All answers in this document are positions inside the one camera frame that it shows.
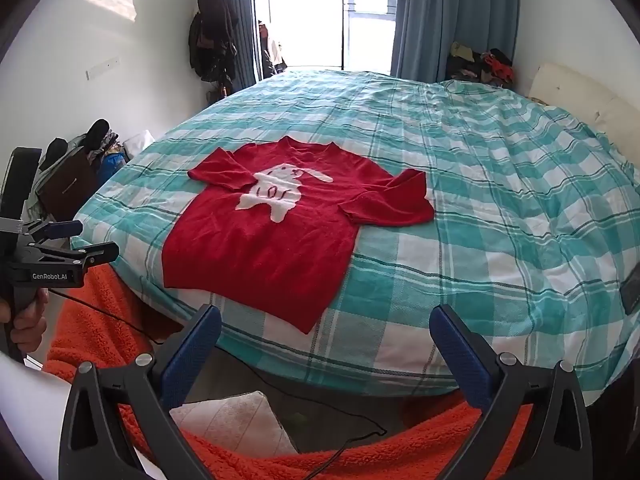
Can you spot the pile of dark clothes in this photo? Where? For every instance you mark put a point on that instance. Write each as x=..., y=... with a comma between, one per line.
x=480, y=67

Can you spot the black flat device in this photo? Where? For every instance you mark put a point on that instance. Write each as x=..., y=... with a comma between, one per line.
x=632, y=292

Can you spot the dark cloth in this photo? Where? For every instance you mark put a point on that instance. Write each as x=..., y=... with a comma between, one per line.
x=54, y=152

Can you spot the blue curtain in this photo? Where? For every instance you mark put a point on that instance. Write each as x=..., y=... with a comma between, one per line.
x=440, y=20
x=245, y=20

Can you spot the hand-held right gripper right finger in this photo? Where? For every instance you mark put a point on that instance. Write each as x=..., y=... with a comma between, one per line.
x=460, y=355

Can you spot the blue bag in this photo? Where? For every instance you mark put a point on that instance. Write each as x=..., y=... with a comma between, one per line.
x=112, y=167

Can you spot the orange fleece garment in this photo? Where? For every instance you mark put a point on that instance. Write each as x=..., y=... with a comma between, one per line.
x=100, y=320

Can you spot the white wall strip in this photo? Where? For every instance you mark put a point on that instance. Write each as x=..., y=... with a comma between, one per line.
x=102, y=68

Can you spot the dark hanging coats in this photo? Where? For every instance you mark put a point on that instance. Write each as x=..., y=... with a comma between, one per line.
x=212, y=35

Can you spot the glass balcony door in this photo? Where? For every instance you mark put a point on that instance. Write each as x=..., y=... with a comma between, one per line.
x=310, y=35

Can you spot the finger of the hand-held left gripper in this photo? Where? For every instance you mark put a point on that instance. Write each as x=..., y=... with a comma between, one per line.
x=60, y=228
x=100, y=252

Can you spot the white bag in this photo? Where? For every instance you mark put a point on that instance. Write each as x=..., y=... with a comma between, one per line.
x=139, y=146

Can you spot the red sweater with white print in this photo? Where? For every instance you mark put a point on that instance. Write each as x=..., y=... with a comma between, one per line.
x=260, y=255

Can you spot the beige pillow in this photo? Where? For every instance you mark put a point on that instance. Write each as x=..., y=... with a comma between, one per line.
x=622, y=130
x=565, y=87

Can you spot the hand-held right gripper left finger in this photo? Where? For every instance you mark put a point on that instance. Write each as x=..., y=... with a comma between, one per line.
x=192, y=350

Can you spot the green white plaid bedspread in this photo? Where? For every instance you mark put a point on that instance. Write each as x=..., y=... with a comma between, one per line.
x=475, y=240

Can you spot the person's left hand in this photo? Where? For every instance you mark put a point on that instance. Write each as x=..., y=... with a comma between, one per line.
x=32, y=330

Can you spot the black rolled item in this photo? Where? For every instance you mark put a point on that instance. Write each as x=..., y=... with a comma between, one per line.
x=96, y=135

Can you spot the clothes on balcony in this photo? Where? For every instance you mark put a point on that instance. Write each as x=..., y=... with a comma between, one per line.
x=272, y=55

